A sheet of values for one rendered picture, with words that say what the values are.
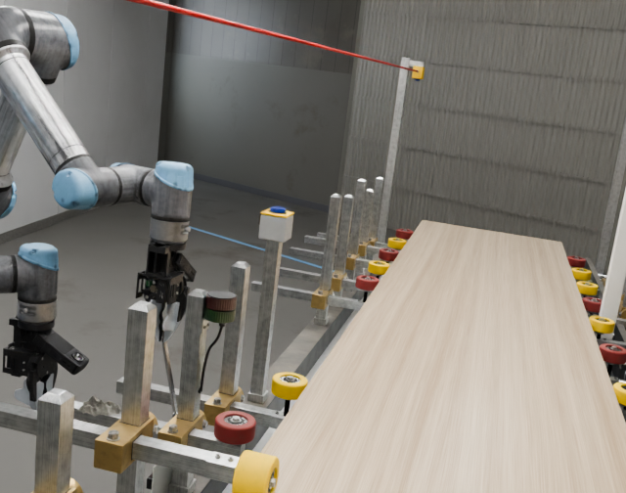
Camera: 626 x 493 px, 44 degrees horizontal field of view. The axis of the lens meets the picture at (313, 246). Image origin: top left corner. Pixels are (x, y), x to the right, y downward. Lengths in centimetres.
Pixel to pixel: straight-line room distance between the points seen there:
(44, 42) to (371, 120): 709
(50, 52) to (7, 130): 22
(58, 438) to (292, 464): 47
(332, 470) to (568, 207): 640
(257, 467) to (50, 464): 32
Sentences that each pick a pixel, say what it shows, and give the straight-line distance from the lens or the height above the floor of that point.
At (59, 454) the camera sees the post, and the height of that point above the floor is 104.
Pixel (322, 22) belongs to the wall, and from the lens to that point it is 920.
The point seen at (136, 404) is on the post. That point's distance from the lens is 135.
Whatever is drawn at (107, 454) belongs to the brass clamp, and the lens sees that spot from 132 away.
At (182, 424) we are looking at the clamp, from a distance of 160.
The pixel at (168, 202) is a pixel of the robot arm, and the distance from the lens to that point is 151.
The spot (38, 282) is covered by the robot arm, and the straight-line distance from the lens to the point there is 161.
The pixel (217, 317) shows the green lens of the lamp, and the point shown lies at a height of 110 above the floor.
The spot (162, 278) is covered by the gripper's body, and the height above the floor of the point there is 116.
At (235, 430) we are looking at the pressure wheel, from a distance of 152.
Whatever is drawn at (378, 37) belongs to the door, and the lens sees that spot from 867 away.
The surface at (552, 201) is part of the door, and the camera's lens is 771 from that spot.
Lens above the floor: 158
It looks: 13 degrees down
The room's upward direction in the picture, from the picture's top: 7 degrees clockwise
